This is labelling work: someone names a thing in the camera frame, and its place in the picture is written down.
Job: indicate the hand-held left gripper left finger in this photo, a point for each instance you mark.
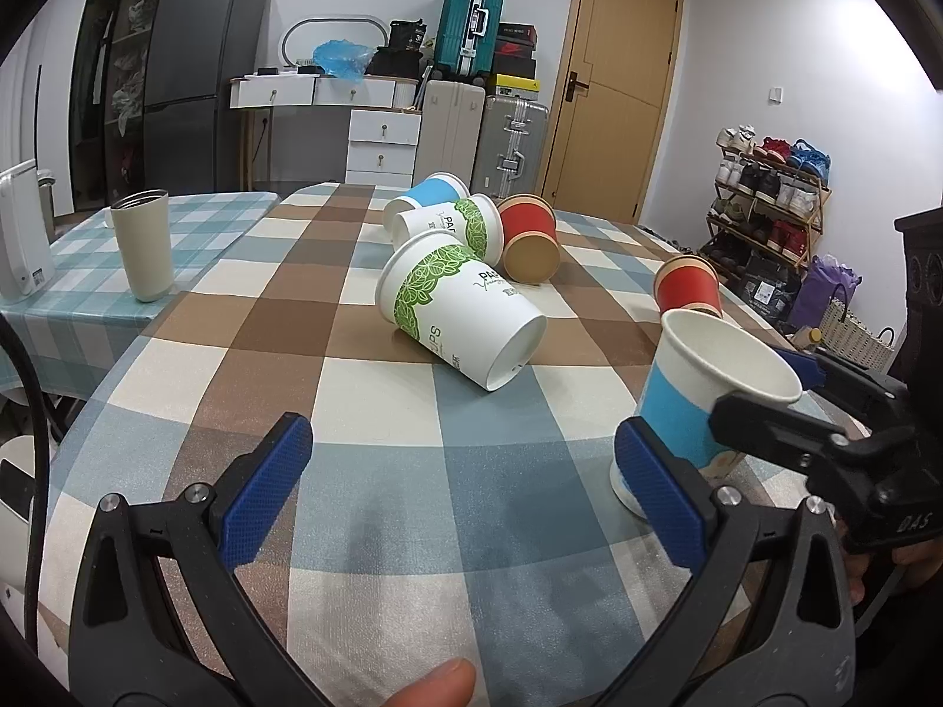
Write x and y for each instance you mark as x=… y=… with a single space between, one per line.
x=269 y=486

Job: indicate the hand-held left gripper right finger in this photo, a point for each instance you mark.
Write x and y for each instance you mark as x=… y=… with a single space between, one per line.
x=659 y=493

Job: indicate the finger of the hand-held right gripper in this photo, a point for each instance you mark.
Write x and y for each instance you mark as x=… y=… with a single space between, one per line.
x=803 y=368
x=766 y=427

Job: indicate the blue and white paper cup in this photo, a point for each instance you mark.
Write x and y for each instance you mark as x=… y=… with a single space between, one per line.
x=674 y=412

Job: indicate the red paper cup striped rim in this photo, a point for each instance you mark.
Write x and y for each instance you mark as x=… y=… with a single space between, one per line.
x=689 y=287

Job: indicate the large white green-leaf paper cup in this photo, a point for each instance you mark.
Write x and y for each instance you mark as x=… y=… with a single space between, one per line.
x=471 y=309

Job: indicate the beige tumbler cup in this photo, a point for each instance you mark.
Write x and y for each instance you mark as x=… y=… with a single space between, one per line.
x=144 y=250

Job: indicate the red paper cup kraft base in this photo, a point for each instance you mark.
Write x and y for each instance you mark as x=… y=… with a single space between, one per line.
x=527 y=236

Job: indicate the small white green-leaf paper cup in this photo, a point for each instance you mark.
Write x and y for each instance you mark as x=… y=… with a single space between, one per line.
x=442 y=225

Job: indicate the person's right hand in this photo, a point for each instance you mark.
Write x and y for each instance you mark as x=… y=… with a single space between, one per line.
x=854 y=574

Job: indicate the person's left hand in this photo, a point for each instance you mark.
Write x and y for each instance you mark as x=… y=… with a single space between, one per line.
x=435 y=688

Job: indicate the woven basket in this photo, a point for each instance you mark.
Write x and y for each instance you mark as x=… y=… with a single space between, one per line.
x=854 y=335

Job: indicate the purple bag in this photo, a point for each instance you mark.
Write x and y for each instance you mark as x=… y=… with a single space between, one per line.
x=825 y=294

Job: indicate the black plastic bag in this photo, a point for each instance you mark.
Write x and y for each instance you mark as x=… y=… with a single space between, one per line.
x=766 y=287

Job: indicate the wooden shoe rack with shoes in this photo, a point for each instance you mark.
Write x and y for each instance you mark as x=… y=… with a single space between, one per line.
x=766 y=191

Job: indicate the blue checked tablecloth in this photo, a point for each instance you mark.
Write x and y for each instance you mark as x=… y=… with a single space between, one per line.
x=74 y=324

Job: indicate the wooden door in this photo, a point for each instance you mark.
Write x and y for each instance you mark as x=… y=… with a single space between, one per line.
x=619 y=88

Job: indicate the white appliance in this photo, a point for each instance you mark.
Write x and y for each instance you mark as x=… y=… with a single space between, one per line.
x=18 y=236

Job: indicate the silver suitcase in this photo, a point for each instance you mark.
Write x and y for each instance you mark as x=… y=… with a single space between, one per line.
x=516 y=147

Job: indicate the white dressing table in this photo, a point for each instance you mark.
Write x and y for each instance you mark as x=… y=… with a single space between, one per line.
x=379 y=132

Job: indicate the beige suitcase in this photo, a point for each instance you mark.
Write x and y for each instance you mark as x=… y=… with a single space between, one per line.
x=449 y=132

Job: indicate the yellow and black shoe box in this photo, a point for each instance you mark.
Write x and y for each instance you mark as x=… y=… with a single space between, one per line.
x=514 y=85

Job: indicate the dark grey refrigerator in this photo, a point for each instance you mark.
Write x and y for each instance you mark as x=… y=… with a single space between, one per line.
x=195 y=73

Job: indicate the red and black shoe box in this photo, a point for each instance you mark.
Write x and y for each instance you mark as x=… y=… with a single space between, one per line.
x=516 y=59

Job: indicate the blue plastic bag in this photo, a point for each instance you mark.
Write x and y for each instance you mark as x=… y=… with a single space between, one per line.
x=342 y=59

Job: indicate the dark shelf cabinet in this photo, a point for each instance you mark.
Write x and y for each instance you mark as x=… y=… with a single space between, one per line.
x=118 y=73

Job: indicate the oval mirror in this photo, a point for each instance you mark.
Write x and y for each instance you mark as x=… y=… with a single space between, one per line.
x=295 y=33

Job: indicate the teal suitcase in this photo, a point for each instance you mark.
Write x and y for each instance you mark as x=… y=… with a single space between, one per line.
x=464 y=22

